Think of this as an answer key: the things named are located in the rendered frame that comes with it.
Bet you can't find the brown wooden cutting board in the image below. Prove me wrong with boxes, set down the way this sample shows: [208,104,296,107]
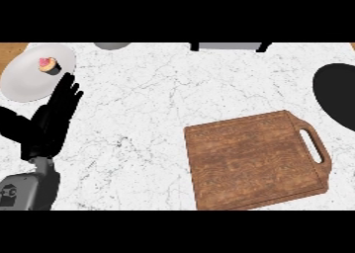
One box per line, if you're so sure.
[182,110,333,211]

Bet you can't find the white oval plate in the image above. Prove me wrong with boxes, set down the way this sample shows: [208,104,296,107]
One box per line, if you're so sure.
[0,43,77,103]

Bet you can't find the black round pan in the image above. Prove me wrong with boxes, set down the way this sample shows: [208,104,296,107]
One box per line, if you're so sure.
[310,62,355,134]

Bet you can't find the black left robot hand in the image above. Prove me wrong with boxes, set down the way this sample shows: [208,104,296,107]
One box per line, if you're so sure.
[0,72,84,162]

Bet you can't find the pink frosted cupcake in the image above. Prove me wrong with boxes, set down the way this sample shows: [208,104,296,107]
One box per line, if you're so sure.
[37,56,62,76]

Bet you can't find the grey appliance with black legs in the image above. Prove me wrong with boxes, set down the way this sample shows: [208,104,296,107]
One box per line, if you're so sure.
[188,42,274,53]

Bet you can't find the grey round bowl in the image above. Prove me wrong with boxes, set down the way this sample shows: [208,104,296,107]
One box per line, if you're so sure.
[92,42,133,51]

